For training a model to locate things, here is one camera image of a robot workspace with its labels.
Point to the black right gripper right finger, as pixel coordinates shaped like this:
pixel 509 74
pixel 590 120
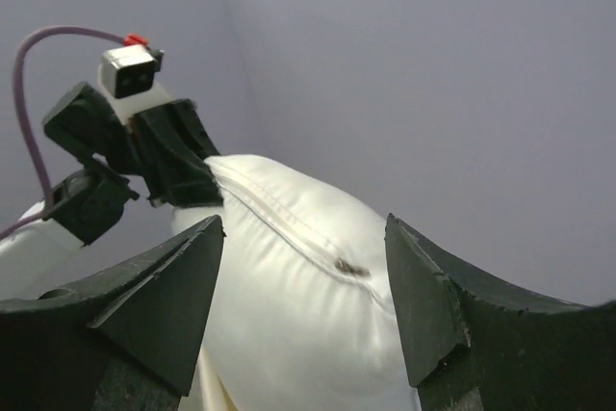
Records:
pixel 472 341

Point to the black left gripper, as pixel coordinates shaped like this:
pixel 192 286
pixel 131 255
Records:
pixel 170 141

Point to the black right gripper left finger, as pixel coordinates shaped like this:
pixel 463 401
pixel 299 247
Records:
pixel 126 338

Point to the white pillow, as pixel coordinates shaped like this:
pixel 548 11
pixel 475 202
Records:
pixel 302 316

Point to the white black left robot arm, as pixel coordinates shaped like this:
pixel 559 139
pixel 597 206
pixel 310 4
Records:
pixel 83 207

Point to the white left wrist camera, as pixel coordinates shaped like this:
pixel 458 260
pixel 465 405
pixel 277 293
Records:
pixel 126 77

